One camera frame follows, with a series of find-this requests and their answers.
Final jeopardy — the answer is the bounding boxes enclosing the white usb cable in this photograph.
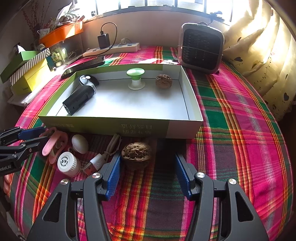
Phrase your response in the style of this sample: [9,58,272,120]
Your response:
[82,133,122,176]

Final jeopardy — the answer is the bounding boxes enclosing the white small round jar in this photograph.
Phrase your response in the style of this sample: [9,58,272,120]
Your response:
[57,152,81,177]

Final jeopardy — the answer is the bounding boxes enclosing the white egg-shaped gadget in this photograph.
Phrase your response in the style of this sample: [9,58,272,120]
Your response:
[71,134,89,154]

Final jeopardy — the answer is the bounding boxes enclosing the pink plastic clip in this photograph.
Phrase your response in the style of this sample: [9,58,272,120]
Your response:
[39,127,68,165]

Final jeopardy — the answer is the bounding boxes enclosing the brown walnut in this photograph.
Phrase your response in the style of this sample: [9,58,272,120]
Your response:
[121,142,152,171]
[156,74,172,89]

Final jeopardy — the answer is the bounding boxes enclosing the black cylindrical device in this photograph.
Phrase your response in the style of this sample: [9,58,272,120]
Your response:
[63,84,96,115]

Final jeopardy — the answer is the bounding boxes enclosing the black round disc gadget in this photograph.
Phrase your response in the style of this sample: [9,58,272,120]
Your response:
[79,75,99,86]

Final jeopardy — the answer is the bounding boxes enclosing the green white mushroom stand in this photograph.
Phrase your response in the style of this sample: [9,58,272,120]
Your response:
[126,68,145,90]

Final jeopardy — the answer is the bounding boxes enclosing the yellow cardboard box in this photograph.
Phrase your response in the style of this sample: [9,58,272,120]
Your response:
[9,58,51,95]

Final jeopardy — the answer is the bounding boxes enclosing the striped grey white box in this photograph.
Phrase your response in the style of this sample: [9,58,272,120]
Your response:
[9,48,51,86]

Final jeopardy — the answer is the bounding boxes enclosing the plaid pink green cloth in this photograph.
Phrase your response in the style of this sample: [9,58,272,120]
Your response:
[4,46,294,240]

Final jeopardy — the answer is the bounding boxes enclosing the green cardboard box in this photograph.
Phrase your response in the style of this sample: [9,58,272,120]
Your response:
[1,51,39,83]

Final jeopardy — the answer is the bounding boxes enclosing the black smartphone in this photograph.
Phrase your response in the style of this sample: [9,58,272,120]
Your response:
[61,56,105,79]

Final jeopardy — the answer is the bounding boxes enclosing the green white cardboard tray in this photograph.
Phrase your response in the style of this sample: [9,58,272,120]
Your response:
[39,64,203,138]

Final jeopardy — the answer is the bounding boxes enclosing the orange plastic tray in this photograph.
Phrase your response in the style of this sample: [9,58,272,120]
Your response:
[39,21,83,48]

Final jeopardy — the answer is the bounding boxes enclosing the white power strip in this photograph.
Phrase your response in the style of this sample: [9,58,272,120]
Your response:
[83,43,140,57]

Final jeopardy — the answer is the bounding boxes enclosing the small grey fan heater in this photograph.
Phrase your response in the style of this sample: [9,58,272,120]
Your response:
[178,23,224,74]

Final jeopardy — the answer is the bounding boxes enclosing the cream heart pattern curtain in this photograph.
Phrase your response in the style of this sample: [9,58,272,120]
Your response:
[223,1,295,121]

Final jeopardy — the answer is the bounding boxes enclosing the black charger with cable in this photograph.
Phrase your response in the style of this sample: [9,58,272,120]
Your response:
[97,22,118,49]

